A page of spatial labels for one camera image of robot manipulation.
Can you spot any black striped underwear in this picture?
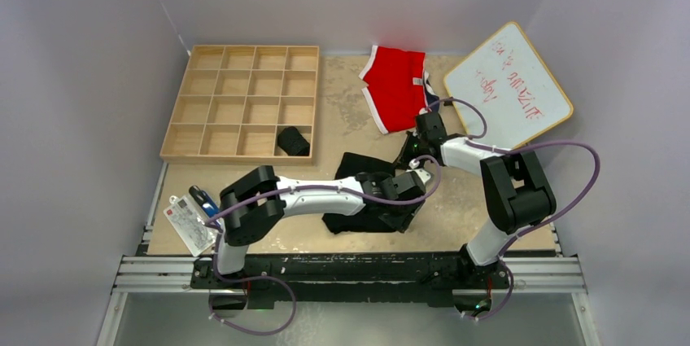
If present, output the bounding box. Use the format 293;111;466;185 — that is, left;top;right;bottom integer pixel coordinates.
277;126;311;156

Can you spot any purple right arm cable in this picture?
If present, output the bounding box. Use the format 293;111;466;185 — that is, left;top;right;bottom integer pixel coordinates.
426;97;601;323

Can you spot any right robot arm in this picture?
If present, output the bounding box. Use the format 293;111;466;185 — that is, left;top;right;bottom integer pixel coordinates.
395;112;557;287

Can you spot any plain black underwear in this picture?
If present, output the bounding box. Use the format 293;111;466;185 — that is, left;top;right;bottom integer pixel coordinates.
322;152;426;234

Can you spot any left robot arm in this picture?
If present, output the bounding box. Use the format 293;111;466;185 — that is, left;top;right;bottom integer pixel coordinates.
211;165;433;288

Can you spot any wooden compartment tray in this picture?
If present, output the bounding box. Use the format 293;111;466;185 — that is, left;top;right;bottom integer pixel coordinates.
159;45;320;165

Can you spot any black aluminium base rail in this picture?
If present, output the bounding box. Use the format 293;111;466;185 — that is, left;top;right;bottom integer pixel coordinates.
114;252;586;310

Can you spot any white board with wooden frame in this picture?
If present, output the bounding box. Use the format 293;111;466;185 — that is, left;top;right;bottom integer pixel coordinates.
443;21;574;149

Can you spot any plastic packaged card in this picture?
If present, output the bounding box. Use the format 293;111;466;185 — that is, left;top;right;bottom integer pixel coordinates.
164;194;221;257

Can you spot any red white blue underwear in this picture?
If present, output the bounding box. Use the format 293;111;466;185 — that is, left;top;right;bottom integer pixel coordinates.
359;45;439;134

